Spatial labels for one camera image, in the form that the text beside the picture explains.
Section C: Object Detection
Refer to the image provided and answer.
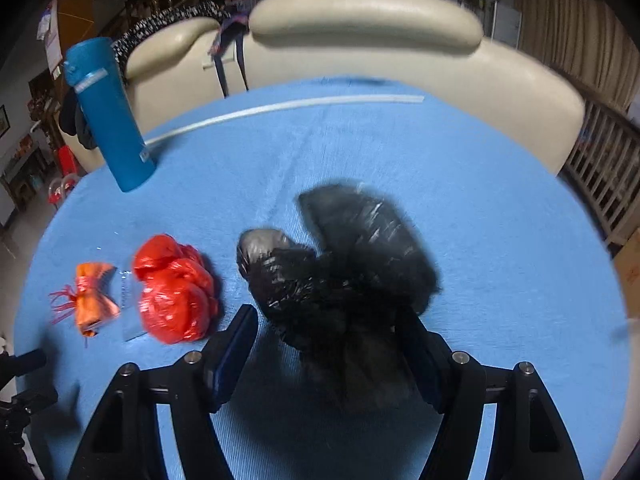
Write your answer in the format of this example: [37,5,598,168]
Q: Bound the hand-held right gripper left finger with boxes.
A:
[67,304,260,480]

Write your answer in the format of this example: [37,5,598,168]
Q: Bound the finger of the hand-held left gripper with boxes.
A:
[0,392,60,461]
[0,349,47,378]

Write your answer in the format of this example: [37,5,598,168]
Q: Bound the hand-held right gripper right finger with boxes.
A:
[395,310,586,480]

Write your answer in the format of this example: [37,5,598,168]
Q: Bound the orange plastic bag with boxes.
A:
[48,261,122,351]

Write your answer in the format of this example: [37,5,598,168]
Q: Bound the black plastic bag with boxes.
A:
[236,180,443,413]

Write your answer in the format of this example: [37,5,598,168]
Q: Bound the red plastic bag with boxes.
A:
[132,233,221,346]

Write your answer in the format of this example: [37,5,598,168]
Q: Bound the blue table cloth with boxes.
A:
[15,76,632,480]

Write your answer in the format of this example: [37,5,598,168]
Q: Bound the dark wooden cabinet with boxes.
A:
[0,70,61,213]

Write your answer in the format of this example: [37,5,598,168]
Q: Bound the red plastic stool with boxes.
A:
[57,146,81,173]

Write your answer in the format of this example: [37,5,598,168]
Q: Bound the black jacket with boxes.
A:
[59,90,101,151]

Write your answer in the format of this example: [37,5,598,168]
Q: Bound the blue metal thermos bottle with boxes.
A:
[62,36,157,193]

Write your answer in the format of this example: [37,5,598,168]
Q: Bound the long white plastic strip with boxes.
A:
[142,94,426,153]

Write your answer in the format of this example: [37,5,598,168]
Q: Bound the wooden railing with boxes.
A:
[560,100,640,246]

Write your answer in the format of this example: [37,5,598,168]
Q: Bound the cream leather sofa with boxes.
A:
[57,0,587,177]

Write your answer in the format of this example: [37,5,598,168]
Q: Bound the black floral cloth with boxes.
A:
[111,1,231,73]

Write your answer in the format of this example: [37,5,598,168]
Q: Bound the brown curtain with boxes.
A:
[515,0,640,111]

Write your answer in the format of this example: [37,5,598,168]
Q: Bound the red and grey toy frame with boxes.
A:
[47,172,81,206]

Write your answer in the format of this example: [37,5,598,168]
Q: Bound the wall calendar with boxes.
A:
[36,0,66,76]

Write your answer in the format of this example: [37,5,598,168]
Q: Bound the purple strapped garment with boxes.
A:
[207,0,261,97]

